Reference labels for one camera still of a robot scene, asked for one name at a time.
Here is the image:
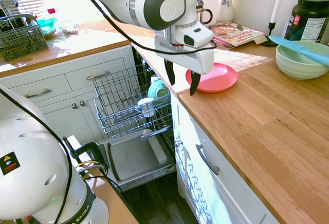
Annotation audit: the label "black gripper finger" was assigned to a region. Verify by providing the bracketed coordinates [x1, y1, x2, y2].
[164, 60, 176, 86]
[189, 71, 202, 97]

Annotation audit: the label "green cup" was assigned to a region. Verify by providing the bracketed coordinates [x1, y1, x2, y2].
[148, 79, 169, 100]

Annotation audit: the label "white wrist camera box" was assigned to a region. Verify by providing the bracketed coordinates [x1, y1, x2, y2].
[176, 23, 215, 49]

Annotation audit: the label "glass french press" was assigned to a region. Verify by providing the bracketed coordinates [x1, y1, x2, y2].
[195, 0, 214, 27]

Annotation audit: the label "clear glass food container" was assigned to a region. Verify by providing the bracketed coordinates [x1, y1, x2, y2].
[58, 20, 79, 35]

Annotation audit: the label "pink plate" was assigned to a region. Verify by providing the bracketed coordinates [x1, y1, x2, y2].
[185, 62, 239, 94]

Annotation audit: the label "black protein powder tub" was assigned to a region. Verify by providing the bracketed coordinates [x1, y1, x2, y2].
[284, 0, 329, 44]

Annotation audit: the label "gray cutlery basket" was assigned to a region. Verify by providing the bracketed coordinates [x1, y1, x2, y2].
[0, 13, 50, 63]

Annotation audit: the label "light blue knife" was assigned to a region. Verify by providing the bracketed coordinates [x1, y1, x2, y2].
[268, 35, 329, 67]

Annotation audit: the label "metal countertop appliance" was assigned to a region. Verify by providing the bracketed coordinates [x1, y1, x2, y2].
[0, 0, 20, 32]

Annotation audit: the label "white taper candle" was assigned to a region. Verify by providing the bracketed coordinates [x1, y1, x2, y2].
[271, 0, 287, 24]

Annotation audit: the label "black candle holder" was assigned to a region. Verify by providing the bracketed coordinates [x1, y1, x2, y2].
[261, 21, 278, 47]

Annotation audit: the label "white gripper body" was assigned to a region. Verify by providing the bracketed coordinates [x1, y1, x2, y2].
[154, 32, 215, 76]

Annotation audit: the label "teal lidded food container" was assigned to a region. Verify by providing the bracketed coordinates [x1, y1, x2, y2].
[35, 17, 58, 40]

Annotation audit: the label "metal drawer handle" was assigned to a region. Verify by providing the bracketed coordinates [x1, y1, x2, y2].
[24, 88, 51, 99]
[195, 143, 221, 176]
[86, 71, 111, 81]

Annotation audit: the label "mint green bowl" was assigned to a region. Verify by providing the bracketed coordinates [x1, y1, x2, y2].
[275, 41, 329, 81]

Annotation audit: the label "dishwasher door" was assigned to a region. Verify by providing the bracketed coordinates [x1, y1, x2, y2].
[97, 128, 178, 192]

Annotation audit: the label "white mug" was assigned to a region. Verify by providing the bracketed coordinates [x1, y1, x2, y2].
[135, 97, 156, 118]

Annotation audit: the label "white vase with blue flowers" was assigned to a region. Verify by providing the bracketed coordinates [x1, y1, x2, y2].
[216, 0, 235, 23]

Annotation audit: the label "black metal clamp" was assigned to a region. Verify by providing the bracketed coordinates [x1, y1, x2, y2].
[63, 136, 106, 176]

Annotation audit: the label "wire dishwasher rack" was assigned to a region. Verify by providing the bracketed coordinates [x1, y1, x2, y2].
[93, 64, 172, 139]

